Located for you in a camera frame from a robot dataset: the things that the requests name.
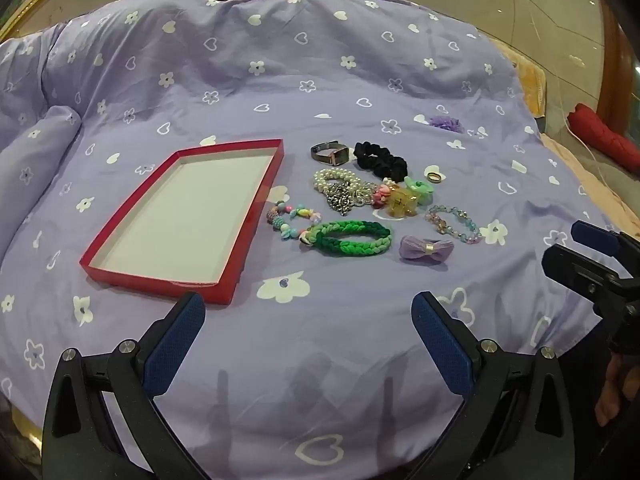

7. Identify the purple bow hair clip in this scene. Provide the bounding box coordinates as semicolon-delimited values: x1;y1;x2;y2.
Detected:
399;234;456;263

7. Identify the black scrunchie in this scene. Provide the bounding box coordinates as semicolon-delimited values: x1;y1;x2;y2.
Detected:
353;141;409;184

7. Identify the brown wooden frame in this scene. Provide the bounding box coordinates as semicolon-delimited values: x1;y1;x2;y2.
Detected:
596;0;640;147

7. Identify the colourful bead bracelet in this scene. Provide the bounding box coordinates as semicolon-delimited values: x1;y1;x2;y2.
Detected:
267;201;325;242

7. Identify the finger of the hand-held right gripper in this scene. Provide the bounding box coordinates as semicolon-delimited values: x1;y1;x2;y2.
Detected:
571;220;640;261
542;243;640;311

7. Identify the person's right hand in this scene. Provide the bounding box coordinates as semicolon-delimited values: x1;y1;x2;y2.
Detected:
594;352;640;427

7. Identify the orange blanket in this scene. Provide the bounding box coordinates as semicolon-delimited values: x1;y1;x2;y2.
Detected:
492;40;549;120

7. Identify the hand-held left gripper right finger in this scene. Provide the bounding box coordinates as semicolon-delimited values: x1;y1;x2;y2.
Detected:
410;291;576;480

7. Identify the clear crystal bead bracelet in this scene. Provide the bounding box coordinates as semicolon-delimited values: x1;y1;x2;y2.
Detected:
425;204;484;245

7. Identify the silver chain bracelet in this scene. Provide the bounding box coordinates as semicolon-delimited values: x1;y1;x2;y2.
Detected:
325;183;376;213

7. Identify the white pearl bracelet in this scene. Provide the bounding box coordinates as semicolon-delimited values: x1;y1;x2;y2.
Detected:
313;167;365;196

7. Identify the pink hair clip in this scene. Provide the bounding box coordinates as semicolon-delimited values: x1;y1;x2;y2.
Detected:
371;184;397;209

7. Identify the mint green hair claw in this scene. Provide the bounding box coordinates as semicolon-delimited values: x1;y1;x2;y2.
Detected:
403;176;437;206

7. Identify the purple flower hair tie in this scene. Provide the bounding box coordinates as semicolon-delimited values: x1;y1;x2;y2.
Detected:
428;115;466;134

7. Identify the amber hair claw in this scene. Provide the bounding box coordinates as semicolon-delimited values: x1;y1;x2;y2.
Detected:
387;186;419;218

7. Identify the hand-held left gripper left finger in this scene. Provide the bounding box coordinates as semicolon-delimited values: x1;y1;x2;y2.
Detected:
42;291;207;480

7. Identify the peach bed sheet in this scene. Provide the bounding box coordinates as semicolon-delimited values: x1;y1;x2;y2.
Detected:
540;132;640;243

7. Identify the green braided hair tie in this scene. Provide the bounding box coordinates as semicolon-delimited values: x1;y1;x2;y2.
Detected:
299;220;392;257

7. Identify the red shallow box tray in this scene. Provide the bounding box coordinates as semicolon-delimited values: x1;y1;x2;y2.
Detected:
80;138;285;306

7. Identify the white cable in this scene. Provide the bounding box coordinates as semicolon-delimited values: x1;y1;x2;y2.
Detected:
509;0;523;53

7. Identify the purple flower print duvet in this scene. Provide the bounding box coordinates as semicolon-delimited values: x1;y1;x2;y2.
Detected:
0;0;626;480

